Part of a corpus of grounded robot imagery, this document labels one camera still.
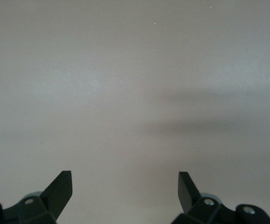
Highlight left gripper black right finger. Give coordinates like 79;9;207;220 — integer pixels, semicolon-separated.
171;172;270;224

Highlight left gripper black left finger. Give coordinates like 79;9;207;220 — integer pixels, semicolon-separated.
0;171;73;224

